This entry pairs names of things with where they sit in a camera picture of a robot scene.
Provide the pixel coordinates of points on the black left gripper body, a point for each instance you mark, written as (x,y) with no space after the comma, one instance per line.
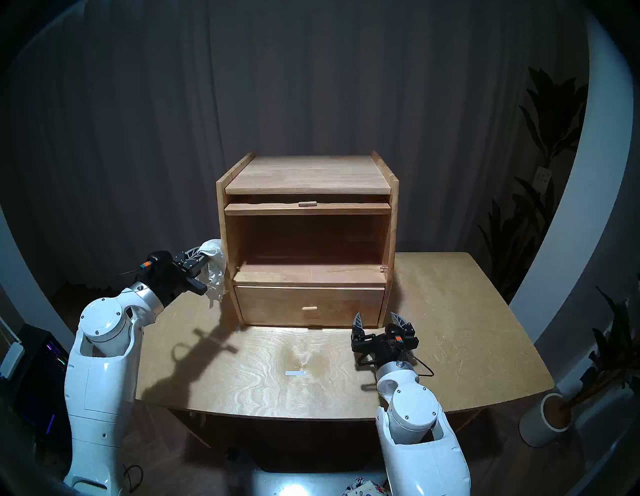
(172,280)

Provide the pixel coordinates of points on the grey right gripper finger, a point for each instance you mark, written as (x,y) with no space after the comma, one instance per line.
(358,327)
(401,326)

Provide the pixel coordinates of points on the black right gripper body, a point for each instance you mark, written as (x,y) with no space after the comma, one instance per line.
(370,346)

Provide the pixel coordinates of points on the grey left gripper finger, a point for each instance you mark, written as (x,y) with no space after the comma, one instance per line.
(192,256)
(198,284)

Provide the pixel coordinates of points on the white pants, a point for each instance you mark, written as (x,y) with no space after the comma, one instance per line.
(214,270)

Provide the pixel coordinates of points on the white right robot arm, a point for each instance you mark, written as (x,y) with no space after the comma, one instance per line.
(415,435)

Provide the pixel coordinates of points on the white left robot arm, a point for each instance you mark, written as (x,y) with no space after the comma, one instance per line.
(97,380)

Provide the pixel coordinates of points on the wooden drawer with knob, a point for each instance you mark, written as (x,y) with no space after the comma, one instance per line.
(275,305)

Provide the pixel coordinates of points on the patterned cloth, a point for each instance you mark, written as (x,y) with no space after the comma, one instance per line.
(362,487)

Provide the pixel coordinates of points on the white round plant pot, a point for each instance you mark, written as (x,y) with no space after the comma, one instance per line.
(537,425)

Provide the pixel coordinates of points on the white router box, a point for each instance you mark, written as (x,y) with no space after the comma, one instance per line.
(11,360)

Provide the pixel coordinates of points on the white plant tag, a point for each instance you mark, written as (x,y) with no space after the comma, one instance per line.
(542,176)

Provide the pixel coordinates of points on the grey curtain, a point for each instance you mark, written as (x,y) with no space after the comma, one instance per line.
(300,75)

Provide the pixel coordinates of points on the dark plant in white pot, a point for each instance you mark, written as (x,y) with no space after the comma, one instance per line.
(615,350)

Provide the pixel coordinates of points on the tall dark leafy plant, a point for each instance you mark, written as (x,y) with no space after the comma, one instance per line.
(550,130)

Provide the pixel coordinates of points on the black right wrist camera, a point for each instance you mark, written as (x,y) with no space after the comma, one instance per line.
(395,336)

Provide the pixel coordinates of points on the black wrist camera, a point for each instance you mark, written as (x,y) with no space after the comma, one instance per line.
(159,260)
(395,336)

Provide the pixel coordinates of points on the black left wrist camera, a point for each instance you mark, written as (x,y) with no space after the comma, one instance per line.
(159,260)

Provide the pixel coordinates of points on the wooden cabinet frame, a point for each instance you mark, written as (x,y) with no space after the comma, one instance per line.
(307,175)

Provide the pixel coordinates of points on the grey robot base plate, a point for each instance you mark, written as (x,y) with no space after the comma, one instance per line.
(300,485)

